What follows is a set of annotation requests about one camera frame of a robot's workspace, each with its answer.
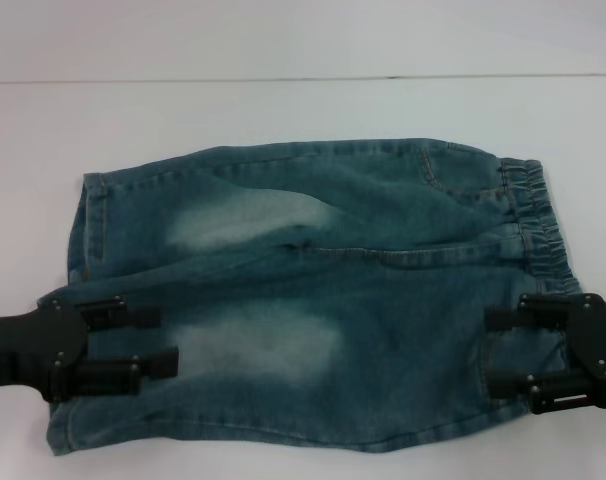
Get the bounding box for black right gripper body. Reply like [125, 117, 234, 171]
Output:
[565, 294, 606, 401]

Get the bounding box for blue denim shorts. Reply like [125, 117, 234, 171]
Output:
[36, 141, 592, 454]

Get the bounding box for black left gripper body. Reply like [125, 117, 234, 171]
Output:
[0, 297, 90, 404]

